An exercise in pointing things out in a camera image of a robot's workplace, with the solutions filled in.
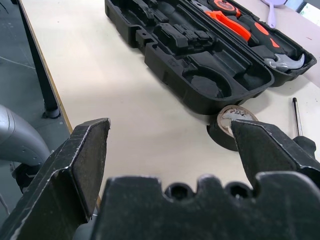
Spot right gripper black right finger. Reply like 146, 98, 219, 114
230, 118, 320, 186

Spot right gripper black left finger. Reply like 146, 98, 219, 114
0, 117, 112, 240

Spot black tool case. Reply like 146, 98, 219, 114
104, 0, 318, 116

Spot black electrical tape roll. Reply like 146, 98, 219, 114
206, 104, 261, 152

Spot black orange claw hammer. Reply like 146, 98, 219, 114
238, 14, 306, 73

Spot lilac plastic spatula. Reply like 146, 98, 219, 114
261, 0, 291, 29

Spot orange black tape measure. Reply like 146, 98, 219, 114
208, 0, 241, 18

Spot black orange handled screwdriver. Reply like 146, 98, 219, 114
291, 97, 316, 161

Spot black metal table frame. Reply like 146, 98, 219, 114
17, 0, 61, 119

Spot orange handled pliers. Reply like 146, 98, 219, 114
192, 0, 252, 42

